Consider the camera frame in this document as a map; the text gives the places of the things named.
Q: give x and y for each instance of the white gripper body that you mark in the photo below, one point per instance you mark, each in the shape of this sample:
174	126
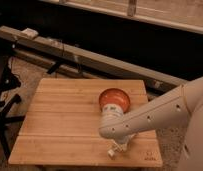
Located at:
123	141

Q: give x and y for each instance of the white plastic bottle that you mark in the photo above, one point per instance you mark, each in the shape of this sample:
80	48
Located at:
112	150

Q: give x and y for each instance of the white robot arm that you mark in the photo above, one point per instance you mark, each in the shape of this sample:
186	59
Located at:
180	104

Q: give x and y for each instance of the orange ceramic bowl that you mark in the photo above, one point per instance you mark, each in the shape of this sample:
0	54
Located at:
115	96

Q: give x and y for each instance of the long wooden beam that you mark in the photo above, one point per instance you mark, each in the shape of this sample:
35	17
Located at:
153	79

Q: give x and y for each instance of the black tripod stand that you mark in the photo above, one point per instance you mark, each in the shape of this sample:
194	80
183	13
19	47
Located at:
8	81

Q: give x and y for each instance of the small white box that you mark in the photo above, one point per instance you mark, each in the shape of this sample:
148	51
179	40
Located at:
29	33

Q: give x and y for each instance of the wooden window frame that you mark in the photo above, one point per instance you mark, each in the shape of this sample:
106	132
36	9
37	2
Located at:
179	14

